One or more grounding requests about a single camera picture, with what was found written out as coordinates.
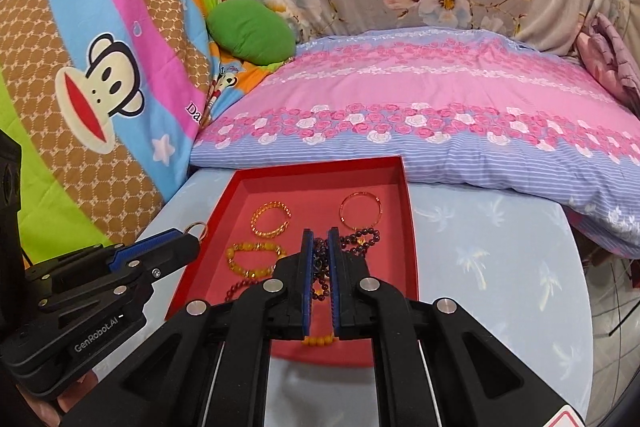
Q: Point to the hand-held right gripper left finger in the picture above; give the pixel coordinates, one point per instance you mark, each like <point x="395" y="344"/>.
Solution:
<point x="307" y="282"/>

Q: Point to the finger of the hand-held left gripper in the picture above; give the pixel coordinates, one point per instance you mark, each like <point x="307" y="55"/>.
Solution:
<point x="145" y="248"/>
<point x="175" y="257"/>

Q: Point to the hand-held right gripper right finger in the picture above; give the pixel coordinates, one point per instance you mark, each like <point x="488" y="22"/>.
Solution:
<point x="336" y="282"/>

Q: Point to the wide gold cuff bangle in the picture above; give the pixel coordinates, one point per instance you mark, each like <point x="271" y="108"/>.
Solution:
<point x="272" y="206"/>

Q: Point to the red cardboard box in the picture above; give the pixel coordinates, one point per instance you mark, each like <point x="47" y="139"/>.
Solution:
<point x="300" y="197"/>

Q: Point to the thin gold bangle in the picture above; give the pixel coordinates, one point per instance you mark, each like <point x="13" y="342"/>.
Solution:
<point x="360" y="193"/>

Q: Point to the person's left hand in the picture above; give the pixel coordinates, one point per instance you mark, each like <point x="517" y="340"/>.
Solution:
<point x="75" y="399"/>

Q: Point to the light blue palm-print cloth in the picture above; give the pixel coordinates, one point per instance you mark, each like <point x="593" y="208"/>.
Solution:
<point x="500" y="282"/>

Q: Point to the pink and blue floral pillow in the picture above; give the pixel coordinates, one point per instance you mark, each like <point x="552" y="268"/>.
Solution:
<point x="425" y="77"/>

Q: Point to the colourful monkey print blanket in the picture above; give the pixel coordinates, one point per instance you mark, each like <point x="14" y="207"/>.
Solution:
<point x="75" y="32"/>

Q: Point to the green cushion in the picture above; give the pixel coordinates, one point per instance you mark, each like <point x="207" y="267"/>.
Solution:
<point x="250" y="32"/>

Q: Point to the pink quilted cloth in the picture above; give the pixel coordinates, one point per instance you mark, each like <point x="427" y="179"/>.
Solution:
<point x="612" y="57"/>

